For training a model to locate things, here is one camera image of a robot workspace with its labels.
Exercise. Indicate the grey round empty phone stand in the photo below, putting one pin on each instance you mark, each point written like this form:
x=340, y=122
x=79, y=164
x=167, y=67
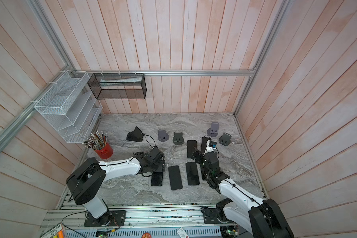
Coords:
x=225, y=139

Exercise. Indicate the silver-edged smartphone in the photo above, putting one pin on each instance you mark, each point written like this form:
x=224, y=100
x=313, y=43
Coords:
x=204, y=141

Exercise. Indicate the green-edged smartphone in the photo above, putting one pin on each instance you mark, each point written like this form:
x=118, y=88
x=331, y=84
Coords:
x=203, y=172

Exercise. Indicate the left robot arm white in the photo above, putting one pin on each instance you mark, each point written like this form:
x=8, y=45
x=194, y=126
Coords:
x=86, y=180

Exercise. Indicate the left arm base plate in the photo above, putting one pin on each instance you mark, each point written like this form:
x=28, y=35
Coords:
x=112, y=218

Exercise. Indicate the white wire mesh shelf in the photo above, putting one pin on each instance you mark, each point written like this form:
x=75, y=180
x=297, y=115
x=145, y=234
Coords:
x=71, y=111

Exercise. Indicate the green smartphone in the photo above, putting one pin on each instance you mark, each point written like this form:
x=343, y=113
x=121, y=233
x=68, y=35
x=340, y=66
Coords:
x=157, y=179

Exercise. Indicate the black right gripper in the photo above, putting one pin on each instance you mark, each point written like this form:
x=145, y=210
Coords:
x=195, y=154

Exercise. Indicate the purple round stand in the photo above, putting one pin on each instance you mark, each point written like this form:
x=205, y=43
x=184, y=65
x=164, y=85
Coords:
x=213, y=130

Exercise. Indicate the grey round stand middle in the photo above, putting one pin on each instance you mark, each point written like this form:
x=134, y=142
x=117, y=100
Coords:
x=178, y=138

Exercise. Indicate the purple smartphone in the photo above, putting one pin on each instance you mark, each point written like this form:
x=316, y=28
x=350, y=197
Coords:
x=175, y=178

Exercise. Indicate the teal smartphone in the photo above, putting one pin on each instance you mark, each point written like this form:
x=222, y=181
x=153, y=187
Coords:
x=191, y=148

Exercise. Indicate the black folding phone stand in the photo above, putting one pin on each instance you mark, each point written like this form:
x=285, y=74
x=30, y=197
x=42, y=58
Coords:
x=136, y=135

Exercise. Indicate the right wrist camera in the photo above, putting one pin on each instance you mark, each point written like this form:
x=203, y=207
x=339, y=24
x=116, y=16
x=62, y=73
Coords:
x=210, y=146

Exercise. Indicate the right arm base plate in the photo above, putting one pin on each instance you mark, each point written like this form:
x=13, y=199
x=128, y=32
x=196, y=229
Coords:
x=222, y=215

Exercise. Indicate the red pencil cup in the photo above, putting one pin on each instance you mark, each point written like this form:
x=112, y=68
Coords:
x=106, y=152

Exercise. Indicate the blue-edged smartphone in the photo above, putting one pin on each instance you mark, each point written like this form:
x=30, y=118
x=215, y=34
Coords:
x=192, y=173

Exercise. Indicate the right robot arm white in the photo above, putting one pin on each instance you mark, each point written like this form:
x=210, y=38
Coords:
x=261, y=218

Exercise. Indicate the black wire mesh basket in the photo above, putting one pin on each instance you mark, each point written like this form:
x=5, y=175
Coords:
x=116, y=86

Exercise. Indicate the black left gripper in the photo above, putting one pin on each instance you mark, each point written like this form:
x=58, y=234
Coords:
x=162, y=166

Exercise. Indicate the bundle of coloured pencils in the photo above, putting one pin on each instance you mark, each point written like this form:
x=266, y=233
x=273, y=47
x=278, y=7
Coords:
x=96, y=141

